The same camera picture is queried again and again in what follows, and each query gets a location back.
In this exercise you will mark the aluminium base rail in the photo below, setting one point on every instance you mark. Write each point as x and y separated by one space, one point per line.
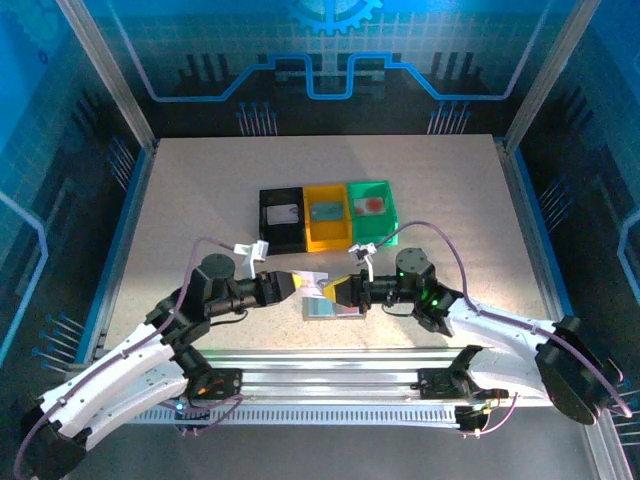
325 372

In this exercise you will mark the aluminium side rail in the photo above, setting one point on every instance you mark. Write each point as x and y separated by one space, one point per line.
523 210
135 210

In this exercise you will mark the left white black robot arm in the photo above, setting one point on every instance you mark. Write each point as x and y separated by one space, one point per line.
115 390

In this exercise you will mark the black plastic bin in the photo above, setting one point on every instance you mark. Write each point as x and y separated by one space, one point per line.
282 237

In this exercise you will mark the white card with red dot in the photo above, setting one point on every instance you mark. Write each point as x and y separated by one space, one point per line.
370 206

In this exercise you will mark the aluminium frame post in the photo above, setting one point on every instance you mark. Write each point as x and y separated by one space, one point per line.
549 75
112 75

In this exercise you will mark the yellow plastic bin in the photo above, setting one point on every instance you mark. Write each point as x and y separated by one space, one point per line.
327 235

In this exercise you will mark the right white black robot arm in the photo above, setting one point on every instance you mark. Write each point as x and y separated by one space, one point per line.
500 325

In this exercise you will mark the aluminium lower frame bar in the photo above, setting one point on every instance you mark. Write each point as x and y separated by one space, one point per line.
602 447

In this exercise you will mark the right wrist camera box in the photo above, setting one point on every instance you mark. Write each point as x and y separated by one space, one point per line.
367 248

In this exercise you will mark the teal credit card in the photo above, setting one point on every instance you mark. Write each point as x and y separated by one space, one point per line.
327 211

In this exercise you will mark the green plastic bin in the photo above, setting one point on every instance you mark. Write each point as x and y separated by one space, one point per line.
375 227

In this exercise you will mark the white printed card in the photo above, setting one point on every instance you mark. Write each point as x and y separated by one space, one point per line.
314 278
282 214

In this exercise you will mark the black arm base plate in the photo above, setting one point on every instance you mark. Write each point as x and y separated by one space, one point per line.
435 382
227 382

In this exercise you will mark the grey card holder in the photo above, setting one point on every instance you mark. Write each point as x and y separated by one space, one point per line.
320 309

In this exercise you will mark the blue table edge strip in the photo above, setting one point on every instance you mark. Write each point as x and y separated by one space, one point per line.
125 210

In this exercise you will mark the small black control board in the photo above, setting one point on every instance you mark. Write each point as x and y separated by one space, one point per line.
470 417
192 415

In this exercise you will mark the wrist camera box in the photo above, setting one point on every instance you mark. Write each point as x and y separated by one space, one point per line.
367 248
255 250

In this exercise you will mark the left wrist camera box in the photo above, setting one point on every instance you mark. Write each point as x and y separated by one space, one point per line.
255 250

